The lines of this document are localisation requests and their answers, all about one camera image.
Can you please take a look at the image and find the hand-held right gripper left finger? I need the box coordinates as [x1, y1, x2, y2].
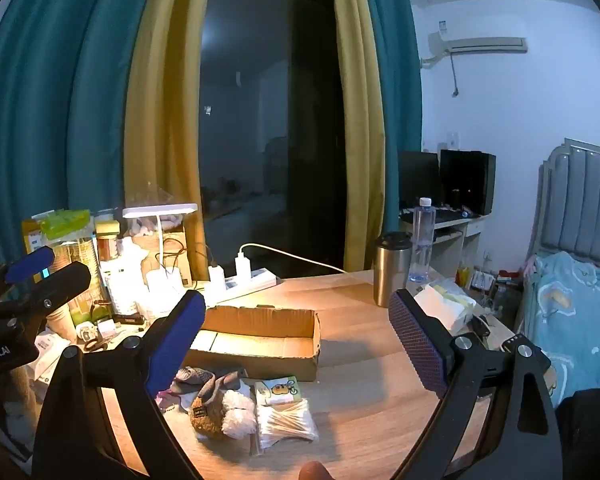
[32, 289, 216, 480]

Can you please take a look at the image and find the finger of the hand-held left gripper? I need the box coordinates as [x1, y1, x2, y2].
[0, 246, 57, 307]
[0, 260, 92, 333]

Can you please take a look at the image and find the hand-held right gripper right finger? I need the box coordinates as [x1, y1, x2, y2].
[387, 288, 565, 480]

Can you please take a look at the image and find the grey knitted sock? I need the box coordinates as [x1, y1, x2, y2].
[173, 366, 216, 397]
[200, 369, 249, 406]

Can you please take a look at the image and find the pink cloth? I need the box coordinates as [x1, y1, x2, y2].
[155, 389, 197, 414]

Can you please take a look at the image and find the brown cardboard box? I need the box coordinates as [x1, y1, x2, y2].
[185, 305, 322, 382]

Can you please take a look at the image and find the brown plush toy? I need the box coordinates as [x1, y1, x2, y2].
[190, 390, 229, 442]

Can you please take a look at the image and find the white paper towel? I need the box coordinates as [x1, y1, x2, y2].
[221, 389, 259, 439]

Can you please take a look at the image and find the bag of cotton swabs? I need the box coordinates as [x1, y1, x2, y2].
[255, 399, 319, 452]

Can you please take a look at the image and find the green pack of paper cups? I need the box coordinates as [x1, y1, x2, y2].
[50, 237, 107, 326]

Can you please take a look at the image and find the stack of brown paper cups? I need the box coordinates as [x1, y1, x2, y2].
[45, 304, 77, 347]

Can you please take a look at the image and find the yellow white tissue pack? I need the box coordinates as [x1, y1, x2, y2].
[413, 280, 477, 337]

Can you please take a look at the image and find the white HP paper packet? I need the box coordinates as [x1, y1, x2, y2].
[29, 330, 67, 387]

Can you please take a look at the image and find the lime green plastic box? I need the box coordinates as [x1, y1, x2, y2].
[32, 208, 91, 241]

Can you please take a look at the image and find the white woven basket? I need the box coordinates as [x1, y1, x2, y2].
[102, 260, 147, 317]

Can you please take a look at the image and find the steel tumbler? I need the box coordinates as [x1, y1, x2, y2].
[372, 231, 414, 308]

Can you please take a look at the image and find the brown paper bag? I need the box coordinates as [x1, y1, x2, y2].
[124, 229, 192, 287]

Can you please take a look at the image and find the white power strip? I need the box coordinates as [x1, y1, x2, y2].
[200, 267, 280, 307]

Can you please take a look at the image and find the clear bag of cotton balls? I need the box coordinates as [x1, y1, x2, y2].
[129, 212, 187, 239]

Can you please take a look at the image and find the clear water bottle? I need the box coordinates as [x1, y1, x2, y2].
[410, 197, 436, 284]

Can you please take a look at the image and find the white computer desk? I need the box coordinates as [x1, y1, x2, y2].
[397, 207, 484, 282]

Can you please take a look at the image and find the white desk lamp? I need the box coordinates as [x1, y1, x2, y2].
[122, 203, 199, 302]

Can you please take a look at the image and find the teal curtain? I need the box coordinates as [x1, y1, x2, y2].
[360, 0, 424, 234]
[0, 0, 162, 272]

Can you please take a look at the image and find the black computer monitor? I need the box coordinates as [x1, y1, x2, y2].
[397, 151, 441, 209]
[439, 149, 497, 216]

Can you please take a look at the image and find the dark clothing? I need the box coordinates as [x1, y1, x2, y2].
[555, 386, 600, 480]

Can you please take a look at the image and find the yellow curtain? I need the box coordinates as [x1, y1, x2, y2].
[325, 0, 387, 274]
[124, 0, 217, 282]

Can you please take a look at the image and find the grey padded headboard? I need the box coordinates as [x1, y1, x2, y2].
[527, 137, 600, 269]

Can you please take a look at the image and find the dark glass window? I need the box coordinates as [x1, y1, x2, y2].
[197, 0, 349, 279]

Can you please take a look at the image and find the white air conditioner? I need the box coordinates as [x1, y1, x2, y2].
[427, 27, 529, 57]

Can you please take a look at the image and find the black cable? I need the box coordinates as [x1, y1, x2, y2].
[155, 236, 216, 287]

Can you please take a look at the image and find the white charging cable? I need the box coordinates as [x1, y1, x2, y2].
[239, 243, 349, 275]

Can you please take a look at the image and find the air conditioner power cord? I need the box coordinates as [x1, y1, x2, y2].
[449, 52, 462, 99]

